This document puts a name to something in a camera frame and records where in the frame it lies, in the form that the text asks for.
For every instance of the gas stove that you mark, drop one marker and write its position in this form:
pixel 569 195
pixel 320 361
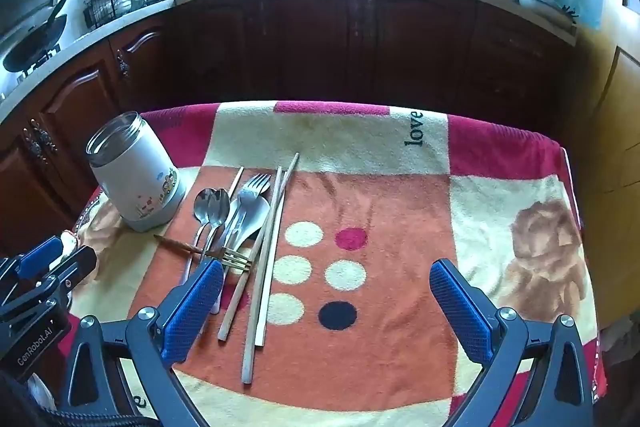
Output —
pixel 20 77

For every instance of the black wok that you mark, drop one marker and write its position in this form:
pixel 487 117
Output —
pixel 35 47

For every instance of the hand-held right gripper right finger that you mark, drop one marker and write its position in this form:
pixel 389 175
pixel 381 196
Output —
pixel 460 307

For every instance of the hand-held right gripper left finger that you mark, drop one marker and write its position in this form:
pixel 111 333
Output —
pixel 195 307

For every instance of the metal spoon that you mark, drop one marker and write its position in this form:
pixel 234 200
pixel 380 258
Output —
pixel 219 206
pixel 203 205

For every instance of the printed patchwork blanket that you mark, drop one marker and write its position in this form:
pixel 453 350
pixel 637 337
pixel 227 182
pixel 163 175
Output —
pixel 380 187

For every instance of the plastic tablecloth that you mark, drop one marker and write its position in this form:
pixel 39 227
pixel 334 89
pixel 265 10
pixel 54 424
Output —
pixel 87 212

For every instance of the wooden door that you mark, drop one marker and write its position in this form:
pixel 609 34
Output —
pixel 620 132

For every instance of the white insulated jar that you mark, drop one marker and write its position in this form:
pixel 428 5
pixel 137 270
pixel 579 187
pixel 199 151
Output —
pixel 135 177

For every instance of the white ceramic spoon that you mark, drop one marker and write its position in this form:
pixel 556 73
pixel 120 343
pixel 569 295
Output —
pixel 252 219

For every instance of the steel fork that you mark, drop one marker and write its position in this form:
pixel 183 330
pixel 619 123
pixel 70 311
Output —
pixel 255 187

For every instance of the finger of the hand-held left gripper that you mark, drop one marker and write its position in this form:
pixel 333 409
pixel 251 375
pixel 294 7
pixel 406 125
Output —
pixel 40 253
pixel 75 268

